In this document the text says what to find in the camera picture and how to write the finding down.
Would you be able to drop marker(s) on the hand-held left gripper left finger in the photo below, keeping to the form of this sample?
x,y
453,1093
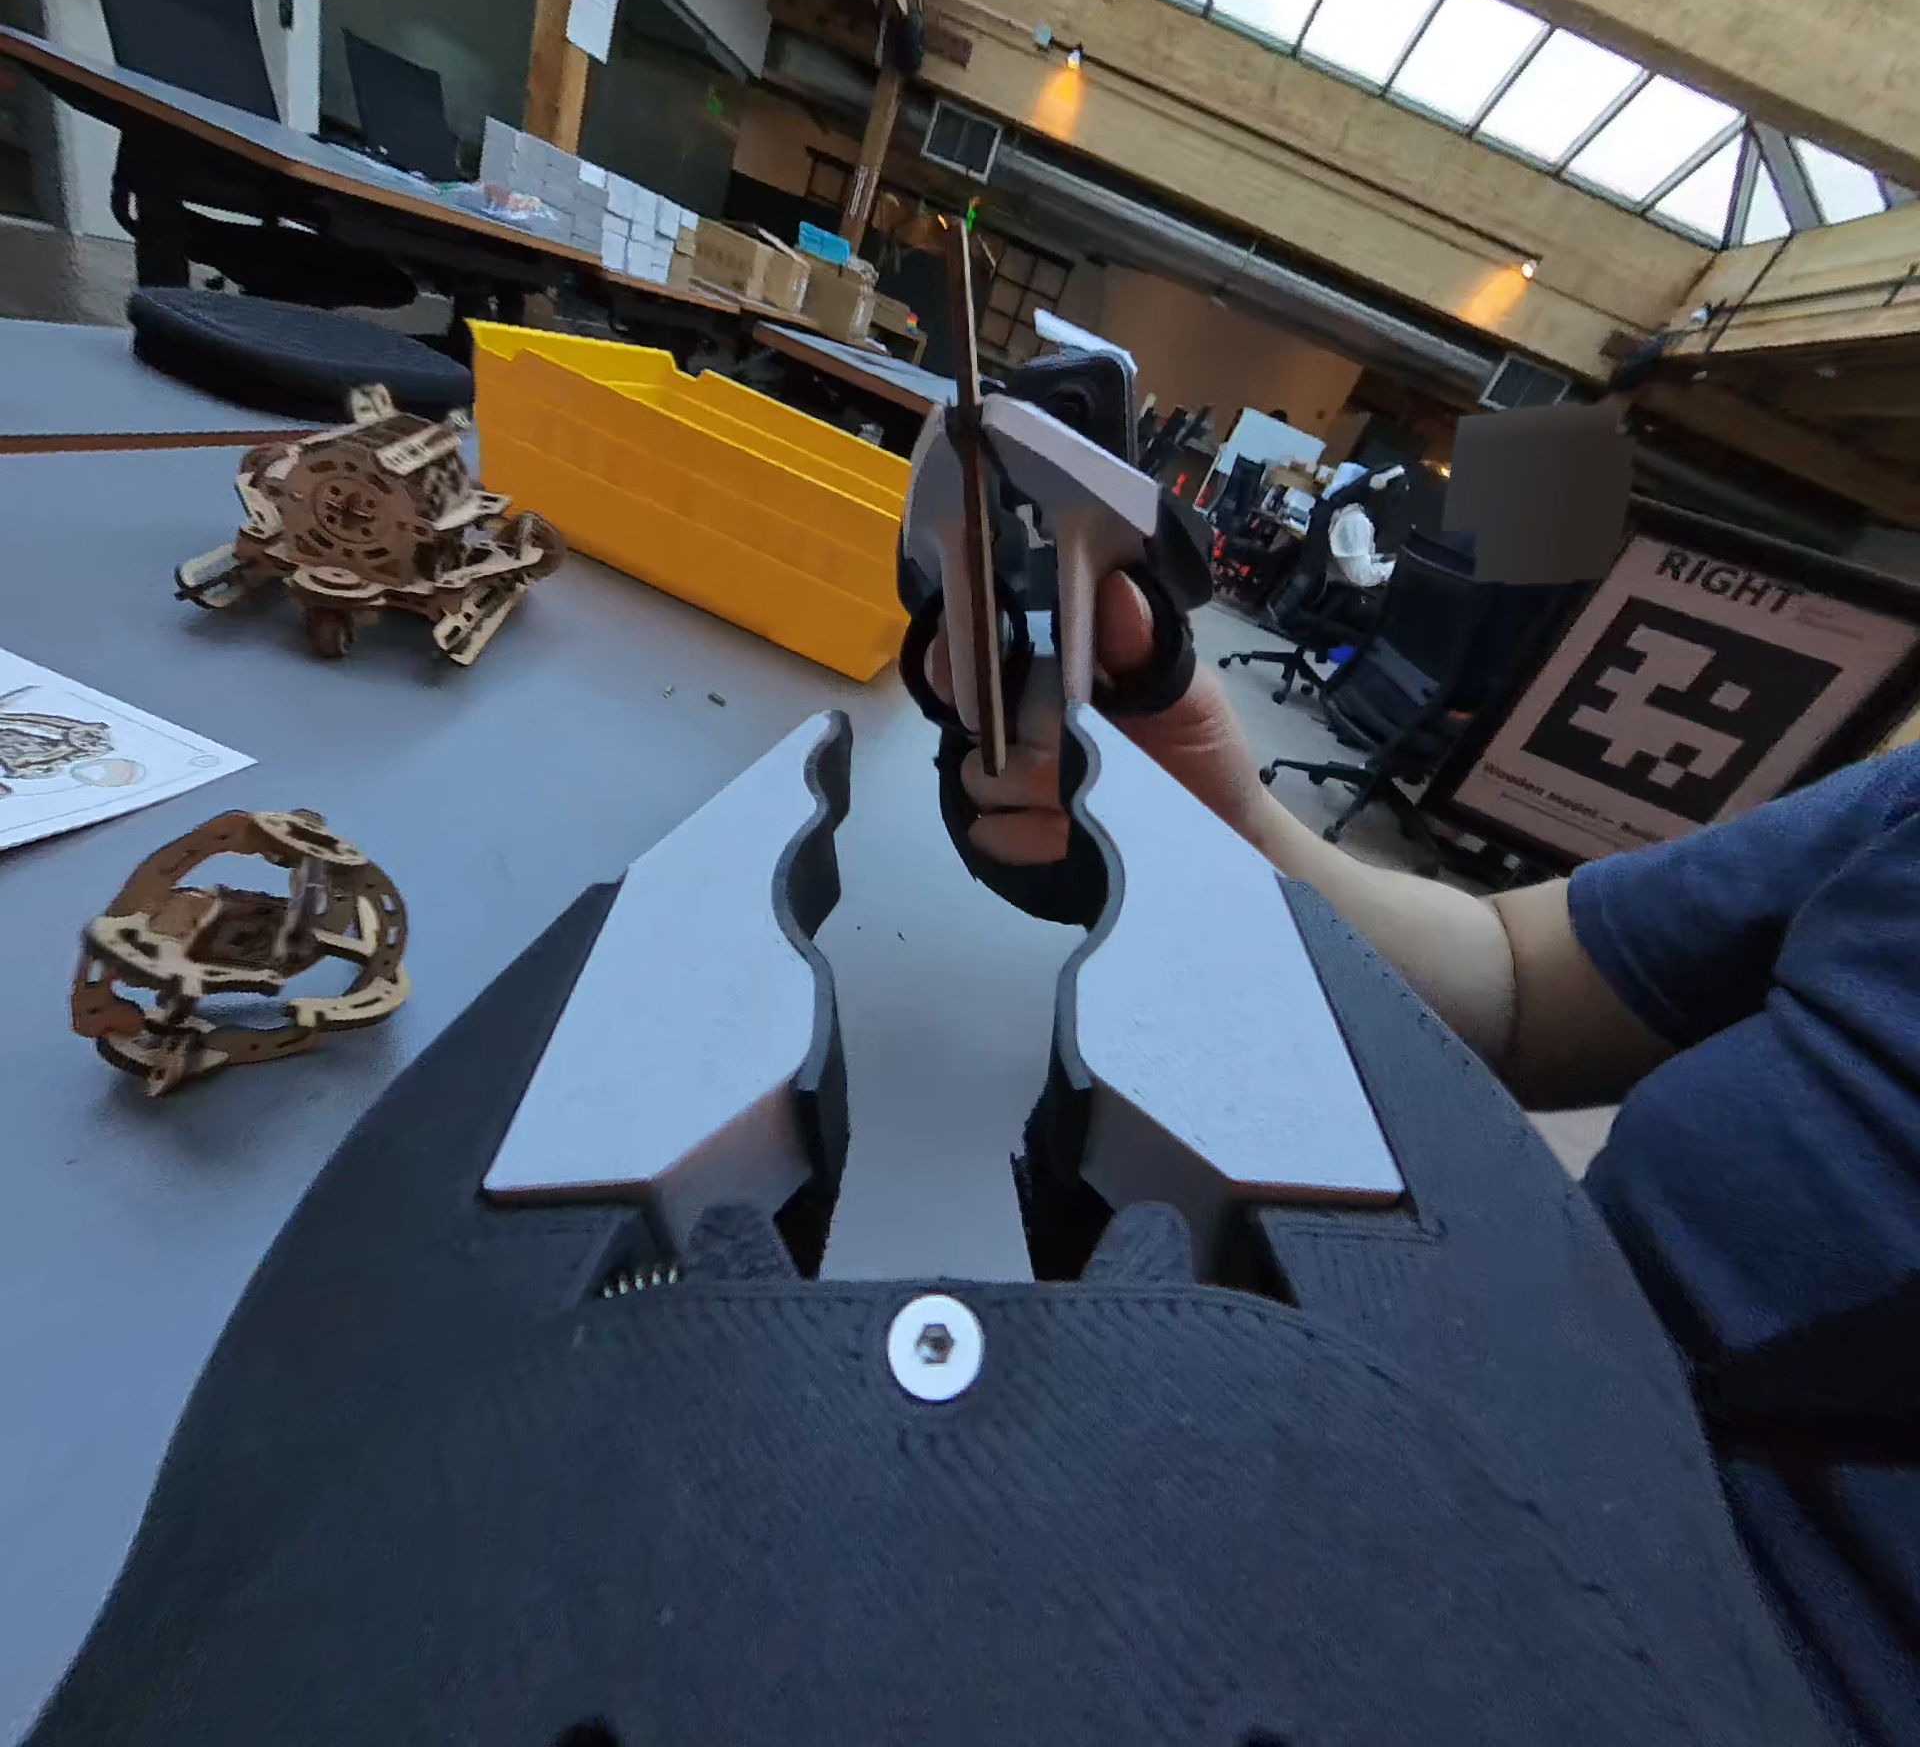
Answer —
x,y
675,1028

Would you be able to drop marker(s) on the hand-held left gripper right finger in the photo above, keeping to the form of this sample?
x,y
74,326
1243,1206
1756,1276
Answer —
x,y
1216,1028

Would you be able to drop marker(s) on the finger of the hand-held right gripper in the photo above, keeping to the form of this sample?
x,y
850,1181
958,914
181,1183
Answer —
x,y
1087,501
931,517

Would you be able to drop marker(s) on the wooden cage model assembly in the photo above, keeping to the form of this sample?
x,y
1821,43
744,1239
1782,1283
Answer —
x,y
226,945

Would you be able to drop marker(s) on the person's right forearm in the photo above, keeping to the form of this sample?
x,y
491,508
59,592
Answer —
x,y
1409,937

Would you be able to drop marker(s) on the large wooden mechanical model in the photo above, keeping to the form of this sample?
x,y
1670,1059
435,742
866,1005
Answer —
x,y
353,510

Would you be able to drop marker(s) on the person's right hand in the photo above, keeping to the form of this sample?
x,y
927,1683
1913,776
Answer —
x,y
1185,744

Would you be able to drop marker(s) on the white board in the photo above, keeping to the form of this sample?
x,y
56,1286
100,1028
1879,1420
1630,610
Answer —
x,y
1275,442

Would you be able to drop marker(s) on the brown cardboard box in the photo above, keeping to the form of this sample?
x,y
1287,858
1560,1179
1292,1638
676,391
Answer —
x,y
742,262
839,300

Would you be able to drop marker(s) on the yellow plastic bin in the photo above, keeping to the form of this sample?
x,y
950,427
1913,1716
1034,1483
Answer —
x,y
675,548

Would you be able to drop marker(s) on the black office chair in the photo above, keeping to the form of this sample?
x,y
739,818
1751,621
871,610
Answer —
x,y
1425,636
179,22
402,105
284,353

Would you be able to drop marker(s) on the stack of white boxes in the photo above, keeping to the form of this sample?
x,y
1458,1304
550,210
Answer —
x,y
599,218

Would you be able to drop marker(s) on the framed marker sign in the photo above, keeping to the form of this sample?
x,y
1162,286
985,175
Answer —
x,y
1680,713

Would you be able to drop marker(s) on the person's blue shirt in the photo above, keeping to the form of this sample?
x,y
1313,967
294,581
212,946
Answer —
x,y
1799,1102

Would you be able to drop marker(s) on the illustrated instruction booklet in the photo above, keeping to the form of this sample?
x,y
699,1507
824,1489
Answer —
x,y
134,766

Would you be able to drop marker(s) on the long wooden table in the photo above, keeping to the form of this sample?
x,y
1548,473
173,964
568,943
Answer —
x,y
374,187

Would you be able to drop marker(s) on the metal air duct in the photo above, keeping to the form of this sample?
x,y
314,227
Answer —
x,y
1200,254

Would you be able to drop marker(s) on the wall air vent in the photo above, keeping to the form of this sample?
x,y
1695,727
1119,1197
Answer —
x,y
960,140
1521,384

